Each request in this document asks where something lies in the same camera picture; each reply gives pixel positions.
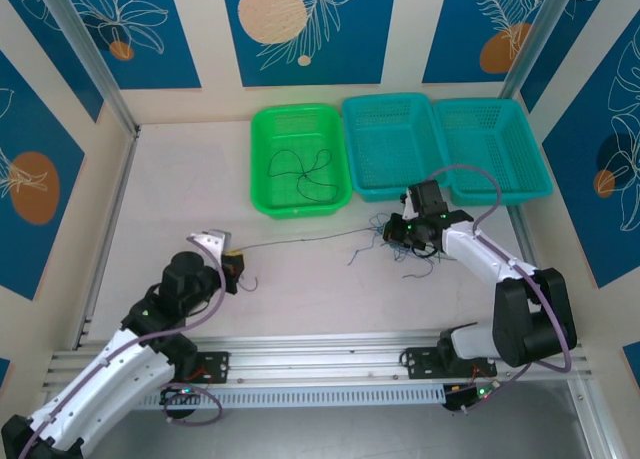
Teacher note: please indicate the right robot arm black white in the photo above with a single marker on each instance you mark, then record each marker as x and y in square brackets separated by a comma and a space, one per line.
[530, 319]

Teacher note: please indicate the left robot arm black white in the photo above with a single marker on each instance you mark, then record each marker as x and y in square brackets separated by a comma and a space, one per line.
[100, 379]

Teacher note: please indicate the teal plastic basket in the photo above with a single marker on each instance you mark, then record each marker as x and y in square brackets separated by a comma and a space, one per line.
[500, 139]
[390, 144]

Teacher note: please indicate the green plastic basket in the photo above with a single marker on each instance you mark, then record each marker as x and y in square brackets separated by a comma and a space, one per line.
[280, 129]

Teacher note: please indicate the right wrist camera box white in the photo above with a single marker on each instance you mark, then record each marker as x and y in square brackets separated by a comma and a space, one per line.
[410, 208]

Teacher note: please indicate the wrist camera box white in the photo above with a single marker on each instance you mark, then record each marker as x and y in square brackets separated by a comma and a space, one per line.
[410, 208]
[212, 241]

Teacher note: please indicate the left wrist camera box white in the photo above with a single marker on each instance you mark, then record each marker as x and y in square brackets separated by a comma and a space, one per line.
[212, 241]

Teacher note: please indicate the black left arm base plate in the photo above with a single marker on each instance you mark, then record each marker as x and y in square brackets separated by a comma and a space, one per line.
[217, 366]

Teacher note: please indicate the aluminium mounting rail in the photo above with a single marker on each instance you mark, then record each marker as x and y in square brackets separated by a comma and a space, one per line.
[310, 359]

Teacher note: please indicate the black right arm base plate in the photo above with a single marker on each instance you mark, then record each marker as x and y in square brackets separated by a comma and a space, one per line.
[417, 361]

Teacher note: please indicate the blue floral wall panel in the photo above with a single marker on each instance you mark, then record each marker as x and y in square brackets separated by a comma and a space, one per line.
[460, 29]
[150, 54]
[30, 129]
[350, 39]
[580, 204]

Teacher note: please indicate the aluminium frame post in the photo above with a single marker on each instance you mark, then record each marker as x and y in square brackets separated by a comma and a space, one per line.
[535, 34]
[85, 49]

